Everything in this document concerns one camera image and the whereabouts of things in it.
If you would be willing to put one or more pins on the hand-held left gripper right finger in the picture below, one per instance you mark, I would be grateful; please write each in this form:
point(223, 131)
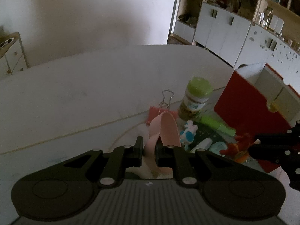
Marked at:
point(160, 155)

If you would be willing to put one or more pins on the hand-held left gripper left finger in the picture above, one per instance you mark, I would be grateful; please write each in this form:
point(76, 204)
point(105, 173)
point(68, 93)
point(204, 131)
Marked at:
point(138, 153)

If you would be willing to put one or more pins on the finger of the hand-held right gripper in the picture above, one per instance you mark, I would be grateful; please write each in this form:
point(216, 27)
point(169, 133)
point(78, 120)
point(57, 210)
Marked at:
point(276, 138)
point(269, 152)

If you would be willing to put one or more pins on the small yellow toy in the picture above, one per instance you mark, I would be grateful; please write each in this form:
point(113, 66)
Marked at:
point(273, 107)

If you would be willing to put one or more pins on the red and orange toy figure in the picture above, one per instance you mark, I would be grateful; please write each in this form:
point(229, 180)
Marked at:
point(238, 146)

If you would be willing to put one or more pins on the pink binder clip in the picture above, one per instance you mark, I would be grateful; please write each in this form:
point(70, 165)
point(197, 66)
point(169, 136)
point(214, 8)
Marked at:
point(153, 113)

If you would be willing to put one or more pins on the red cardboard box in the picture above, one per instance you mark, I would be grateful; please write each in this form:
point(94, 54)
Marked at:
point(241, 103)

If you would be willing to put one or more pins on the green-lid bottle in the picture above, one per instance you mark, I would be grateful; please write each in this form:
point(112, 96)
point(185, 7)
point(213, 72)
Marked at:
point(195, 98)

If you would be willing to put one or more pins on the white and blue toy figure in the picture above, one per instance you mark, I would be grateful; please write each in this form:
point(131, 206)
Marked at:
point(187, 134)

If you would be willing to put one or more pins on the white tube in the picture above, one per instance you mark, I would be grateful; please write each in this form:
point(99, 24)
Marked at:
point(201, 144)

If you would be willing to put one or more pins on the light blue packet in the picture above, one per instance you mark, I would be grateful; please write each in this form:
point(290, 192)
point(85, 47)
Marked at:
point(218, 148)

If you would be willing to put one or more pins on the green highlighter pen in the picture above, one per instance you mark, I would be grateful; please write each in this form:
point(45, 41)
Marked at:
point(215, 124)

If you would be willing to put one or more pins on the low white cabinet with stickers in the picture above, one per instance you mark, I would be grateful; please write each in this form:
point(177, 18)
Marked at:
point(264, 49)

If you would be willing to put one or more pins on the small patterned mug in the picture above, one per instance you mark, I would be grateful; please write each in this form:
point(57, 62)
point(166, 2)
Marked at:
point(290, 43)

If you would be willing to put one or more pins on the white canister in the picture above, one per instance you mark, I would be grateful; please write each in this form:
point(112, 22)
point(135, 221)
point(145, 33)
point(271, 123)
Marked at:
point(273, 23)
point(280, 25)

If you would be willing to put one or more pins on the tall white cabinet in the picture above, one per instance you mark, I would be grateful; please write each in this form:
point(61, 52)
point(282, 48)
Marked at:
point(222, 32)

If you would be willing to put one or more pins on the group of clear bottles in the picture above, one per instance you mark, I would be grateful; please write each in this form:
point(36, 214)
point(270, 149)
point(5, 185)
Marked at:
point(264, 17)

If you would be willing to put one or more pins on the row of shelf ornaments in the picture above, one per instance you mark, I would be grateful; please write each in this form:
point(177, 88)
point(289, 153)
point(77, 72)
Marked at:
point(225, 1)

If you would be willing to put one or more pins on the small wooden drawer cabinet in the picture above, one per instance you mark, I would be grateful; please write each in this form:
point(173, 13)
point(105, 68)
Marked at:
point(13, 58)

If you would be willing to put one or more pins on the white sunglasses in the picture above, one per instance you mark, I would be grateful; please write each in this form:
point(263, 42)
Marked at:
point(7, 42)

